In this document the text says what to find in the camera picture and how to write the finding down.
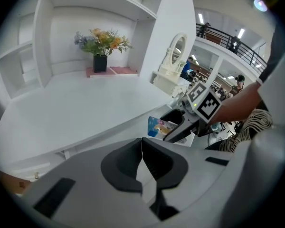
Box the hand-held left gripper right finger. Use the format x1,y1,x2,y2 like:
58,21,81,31
142,137,234,223

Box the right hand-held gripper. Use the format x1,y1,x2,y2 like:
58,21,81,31
160,81,223,144

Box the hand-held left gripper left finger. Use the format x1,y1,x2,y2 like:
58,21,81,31
21,137,162,228

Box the small blue pink item packet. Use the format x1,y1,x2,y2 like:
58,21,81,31
147,115,179,138

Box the person's right forearm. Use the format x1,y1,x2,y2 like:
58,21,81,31
210,81,265,126

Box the cream ornate vanity mirror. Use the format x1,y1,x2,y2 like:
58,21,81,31
149,32,192,98

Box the brown wooden cabinet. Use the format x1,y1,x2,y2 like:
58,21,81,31
0,169,33,196

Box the person's black cream patterned clothing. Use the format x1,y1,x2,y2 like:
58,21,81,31
205,108,274,153

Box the person's light grey shirt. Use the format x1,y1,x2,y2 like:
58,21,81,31
228,27,285,228

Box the black square vase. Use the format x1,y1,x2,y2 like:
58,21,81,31
93,54,108,73

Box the black balcony railing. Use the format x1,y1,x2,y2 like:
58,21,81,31
195,22,268,68

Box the yellow and blue flower bouquet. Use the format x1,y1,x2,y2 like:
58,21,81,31
73,27,133,57

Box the white shelving unit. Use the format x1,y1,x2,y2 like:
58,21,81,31
0,0,197,100

